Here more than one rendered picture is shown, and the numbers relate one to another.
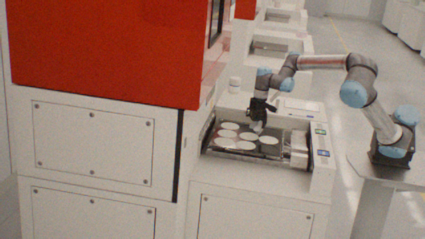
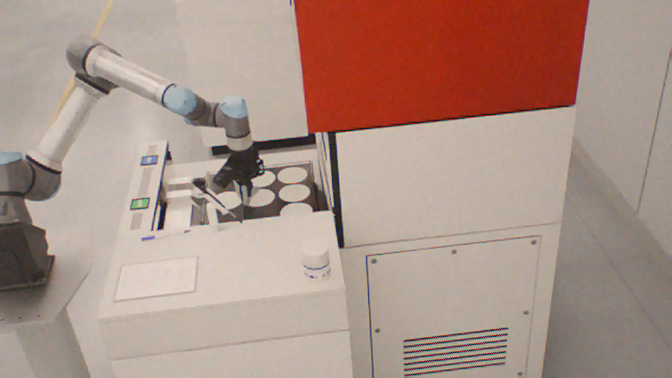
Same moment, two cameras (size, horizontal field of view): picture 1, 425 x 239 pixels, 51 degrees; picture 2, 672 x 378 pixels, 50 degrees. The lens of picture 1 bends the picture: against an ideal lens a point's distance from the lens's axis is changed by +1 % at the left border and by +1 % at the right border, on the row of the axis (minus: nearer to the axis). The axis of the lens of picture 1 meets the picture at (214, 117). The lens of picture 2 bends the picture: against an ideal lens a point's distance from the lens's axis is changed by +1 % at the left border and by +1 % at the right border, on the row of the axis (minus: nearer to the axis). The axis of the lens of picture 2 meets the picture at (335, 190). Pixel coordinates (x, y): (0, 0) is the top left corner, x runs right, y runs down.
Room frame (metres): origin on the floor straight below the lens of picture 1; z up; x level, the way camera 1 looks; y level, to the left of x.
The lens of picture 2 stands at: (4.01, -0.32, 2.17)
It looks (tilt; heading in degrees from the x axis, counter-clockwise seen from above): 34 degrees down; 169
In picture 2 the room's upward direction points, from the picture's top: 5 degrees counter-clockwise
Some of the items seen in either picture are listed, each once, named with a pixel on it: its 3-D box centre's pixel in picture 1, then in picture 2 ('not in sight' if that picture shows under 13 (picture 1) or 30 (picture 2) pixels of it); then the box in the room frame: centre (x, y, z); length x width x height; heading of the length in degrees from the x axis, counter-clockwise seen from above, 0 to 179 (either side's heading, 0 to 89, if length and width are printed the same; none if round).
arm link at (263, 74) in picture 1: (263, 78); (234, 116); (2.11, -0.23, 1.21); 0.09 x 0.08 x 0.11; 60
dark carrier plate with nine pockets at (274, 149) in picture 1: (248, 137); (260, 197); (2.09, -0.18, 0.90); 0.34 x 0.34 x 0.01; 82
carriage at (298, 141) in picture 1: (298, 149); (179, 217); (2.07, -0.45, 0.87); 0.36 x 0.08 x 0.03; 172
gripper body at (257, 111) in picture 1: (257, 108); (244, 161); (2.11, -0.22, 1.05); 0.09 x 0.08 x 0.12; 124
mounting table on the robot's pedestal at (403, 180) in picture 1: (386, 172); (21, 290); (2.13, -0.95, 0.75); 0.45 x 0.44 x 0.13; 81
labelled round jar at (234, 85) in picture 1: (234, 85); (316, 261); (2.60, -0.10, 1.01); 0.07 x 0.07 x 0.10
